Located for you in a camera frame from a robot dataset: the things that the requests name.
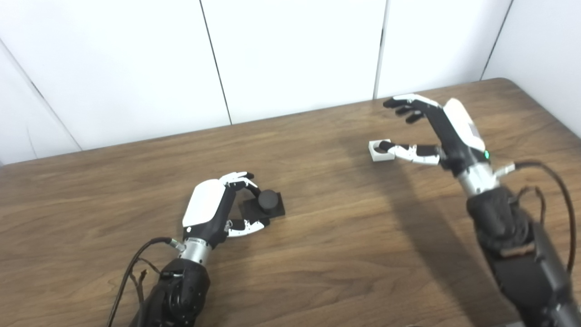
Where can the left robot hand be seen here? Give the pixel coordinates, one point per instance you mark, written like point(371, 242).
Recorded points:
point(204, 209)

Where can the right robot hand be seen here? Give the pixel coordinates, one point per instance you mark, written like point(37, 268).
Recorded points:
point(454, 131)

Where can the black peg with square base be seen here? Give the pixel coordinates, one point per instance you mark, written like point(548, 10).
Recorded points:
point(268, 202)

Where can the white square piece with hole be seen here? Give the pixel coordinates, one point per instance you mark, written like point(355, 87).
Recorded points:
point(376, 155)

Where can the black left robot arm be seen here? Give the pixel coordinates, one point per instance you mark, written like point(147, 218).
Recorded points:
point(177, 290)

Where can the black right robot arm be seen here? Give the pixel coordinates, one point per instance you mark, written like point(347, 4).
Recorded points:
point(522, 245)

